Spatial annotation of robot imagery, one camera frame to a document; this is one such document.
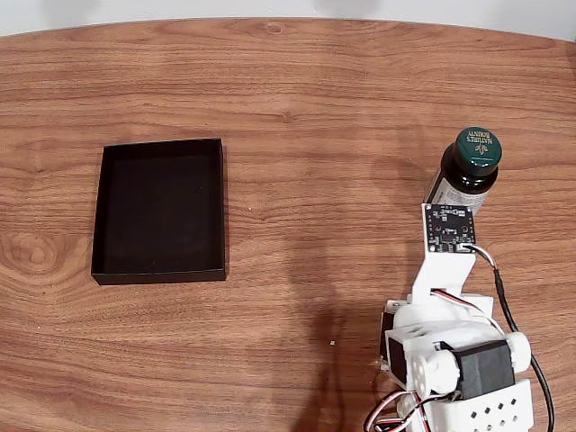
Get green-capped pill bottle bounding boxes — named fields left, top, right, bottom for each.
left=424, top=127, right=503, bottom=216

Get black shallow box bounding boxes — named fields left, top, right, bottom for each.
left=91, top=138, right=230, bottom=286

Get gripper servo wire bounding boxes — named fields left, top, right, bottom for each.
left=429, top=287, right=508, bottom=337

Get black camera cable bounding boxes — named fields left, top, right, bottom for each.
left=465, top=245, right=555, bottom=432

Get camera circuit board on mount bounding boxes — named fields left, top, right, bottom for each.
left=409, top=202, right=479, bottom=310

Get looping servo wire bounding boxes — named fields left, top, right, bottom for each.
left=363, top=389, right=436, bottom=432

